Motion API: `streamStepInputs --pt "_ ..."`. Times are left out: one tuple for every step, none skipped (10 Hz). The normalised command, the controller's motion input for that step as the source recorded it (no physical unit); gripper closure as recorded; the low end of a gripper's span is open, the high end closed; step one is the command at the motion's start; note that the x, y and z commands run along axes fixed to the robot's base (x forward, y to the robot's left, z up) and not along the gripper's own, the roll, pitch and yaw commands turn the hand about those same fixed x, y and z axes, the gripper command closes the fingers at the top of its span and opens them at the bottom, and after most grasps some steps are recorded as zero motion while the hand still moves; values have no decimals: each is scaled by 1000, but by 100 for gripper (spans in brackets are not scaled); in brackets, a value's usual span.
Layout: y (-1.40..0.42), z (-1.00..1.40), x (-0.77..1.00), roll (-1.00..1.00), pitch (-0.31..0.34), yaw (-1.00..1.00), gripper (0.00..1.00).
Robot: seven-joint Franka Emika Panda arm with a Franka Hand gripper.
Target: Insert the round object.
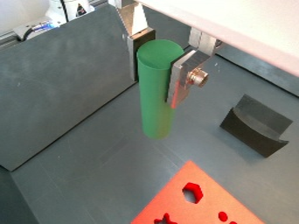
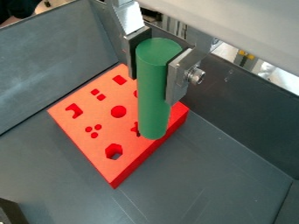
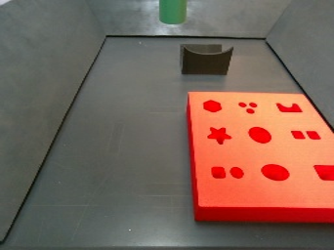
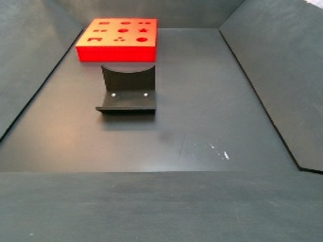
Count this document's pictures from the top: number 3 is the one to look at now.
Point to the green round cylinder peg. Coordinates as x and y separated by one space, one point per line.
173 11

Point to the dark grey curved block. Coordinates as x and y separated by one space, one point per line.
205 59

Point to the red foam shape board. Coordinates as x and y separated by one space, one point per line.
262 158

